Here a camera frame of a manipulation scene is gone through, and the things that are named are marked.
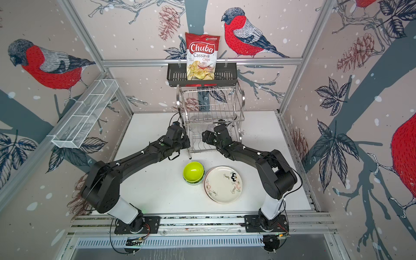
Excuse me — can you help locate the lime green bowl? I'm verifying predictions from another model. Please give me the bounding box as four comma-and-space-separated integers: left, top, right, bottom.
183, 161, 205, 182

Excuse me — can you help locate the leaf pattern bowl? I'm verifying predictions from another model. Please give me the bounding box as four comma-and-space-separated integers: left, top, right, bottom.
185, 179, 203, 186

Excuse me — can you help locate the white painted ceramic plate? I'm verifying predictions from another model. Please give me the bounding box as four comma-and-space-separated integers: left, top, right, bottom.
204, 166, 243, 204

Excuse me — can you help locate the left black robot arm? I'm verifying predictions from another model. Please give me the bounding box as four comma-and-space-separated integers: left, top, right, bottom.
81, 121, 190, 232

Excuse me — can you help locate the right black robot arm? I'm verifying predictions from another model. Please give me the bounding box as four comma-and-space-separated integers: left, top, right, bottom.
201, 125, 298, 233

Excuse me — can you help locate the steel two-tier dish rack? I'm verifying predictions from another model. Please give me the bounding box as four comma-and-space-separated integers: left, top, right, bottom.
176, 83, 245, 158

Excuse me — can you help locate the red Chuba chips bag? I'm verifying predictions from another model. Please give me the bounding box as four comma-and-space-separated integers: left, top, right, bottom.
185, 32, 220, 80

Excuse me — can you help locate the black wall basket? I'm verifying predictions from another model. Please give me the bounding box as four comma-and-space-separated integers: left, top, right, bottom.
167, 62, 237, 87

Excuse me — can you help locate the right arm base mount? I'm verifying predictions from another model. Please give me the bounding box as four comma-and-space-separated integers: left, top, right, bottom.
242, 214, 289, 234

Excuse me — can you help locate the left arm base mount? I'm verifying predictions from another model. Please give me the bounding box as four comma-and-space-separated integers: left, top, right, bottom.
114, 216, 161, 235

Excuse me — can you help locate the white wire mesh shelf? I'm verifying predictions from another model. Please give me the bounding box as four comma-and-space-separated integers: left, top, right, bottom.
52, 79, 119, 148

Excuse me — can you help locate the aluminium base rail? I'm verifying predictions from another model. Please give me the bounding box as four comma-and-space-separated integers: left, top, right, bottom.
68, 211, 338, 236

